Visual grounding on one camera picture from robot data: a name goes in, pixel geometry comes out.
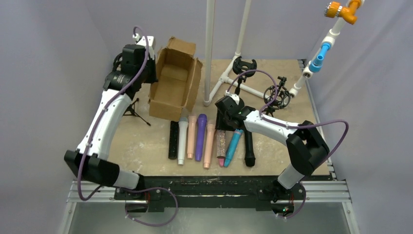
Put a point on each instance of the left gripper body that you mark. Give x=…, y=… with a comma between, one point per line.
x=152, y=69

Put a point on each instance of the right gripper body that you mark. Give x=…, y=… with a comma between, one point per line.
x=221, y=117

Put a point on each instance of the blue microphone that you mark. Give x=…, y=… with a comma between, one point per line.
x=232, y=146

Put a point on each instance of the glitter sequin microphone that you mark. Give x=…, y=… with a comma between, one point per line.
x=221, y=143

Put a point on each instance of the beige microphone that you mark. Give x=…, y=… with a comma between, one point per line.
x=191, y=136
x=210, y=127

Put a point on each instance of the purple microphone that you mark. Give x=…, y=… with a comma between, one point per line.
x=201, y=124

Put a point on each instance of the cardboard box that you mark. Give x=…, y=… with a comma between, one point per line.
x=179, y=73

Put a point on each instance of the tripod shock mount stand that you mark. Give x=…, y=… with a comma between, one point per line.
x=130, y=110
x=276, y=97

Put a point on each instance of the black microphone orange cap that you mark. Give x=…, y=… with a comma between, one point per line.
x=249, y=157

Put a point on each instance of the white microphone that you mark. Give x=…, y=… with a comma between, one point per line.
x=182, y=140

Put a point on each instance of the round base mic stand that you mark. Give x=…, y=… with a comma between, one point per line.
x=240, y=66

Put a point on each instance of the pink microphone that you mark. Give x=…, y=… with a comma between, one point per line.
x=221, y=161

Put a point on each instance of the black sparkly microphone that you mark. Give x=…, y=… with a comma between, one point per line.
x=173, y=140

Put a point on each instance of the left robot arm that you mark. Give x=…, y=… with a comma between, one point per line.
x=133, y=67

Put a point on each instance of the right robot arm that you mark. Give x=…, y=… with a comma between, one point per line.
x=306, y=147

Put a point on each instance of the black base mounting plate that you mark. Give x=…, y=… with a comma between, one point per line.
x=261, y=193

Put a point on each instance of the PVC pipe with coloured fittings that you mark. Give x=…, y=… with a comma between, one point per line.
x=346, y=14

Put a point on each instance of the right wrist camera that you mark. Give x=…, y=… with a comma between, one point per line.
x=234, y=97

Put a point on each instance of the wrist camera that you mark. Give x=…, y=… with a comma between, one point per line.
x=149, y=41
x=234, y=97

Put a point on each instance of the white PVC pipe frame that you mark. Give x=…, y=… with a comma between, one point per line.
x=209, y=92

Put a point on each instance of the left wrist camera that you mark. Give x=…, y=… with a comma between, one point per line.
x=149, y=41

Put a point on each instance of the aluminium rail frame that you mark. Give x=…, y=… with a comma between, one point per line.
x=318, y=189

